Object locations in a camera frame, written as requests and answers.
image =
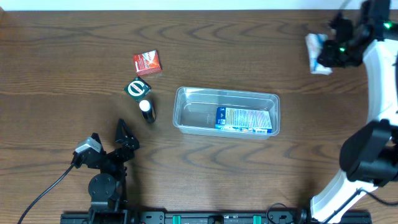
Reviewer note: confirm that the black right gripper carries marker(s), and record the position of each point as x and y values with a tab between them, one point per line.
330	54

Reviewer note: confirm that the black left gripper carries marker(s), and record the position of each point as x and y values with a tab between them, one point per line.
112	154

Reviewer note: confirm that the white Panadol box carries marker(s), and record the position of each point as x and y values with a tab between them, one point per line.
314	44

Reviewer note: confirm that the blue cooling patch box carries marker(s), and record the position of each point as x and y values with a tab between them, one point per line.
252	121

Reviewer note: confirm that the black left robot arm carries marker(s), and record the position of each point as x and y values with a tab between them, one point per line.
108	188

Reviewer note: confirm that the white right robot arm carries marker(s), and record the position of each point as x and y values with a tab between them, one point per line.
368	159

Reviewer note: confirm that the clear plastic container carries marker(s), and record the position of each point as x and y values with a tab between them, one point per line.
195	110

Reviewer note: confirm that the dark bottle white cap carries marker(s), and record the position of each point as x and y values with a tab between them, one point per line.
148	111

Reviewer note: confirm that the green Zam-Buk box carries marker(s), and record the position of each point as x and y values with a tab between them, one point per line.
138	89

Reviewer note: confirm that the red medicine box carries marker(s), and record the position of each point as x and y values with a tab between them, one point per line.
147	63

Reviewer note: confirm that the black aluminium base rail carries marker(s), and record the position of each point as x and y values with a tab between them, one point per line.
273	216

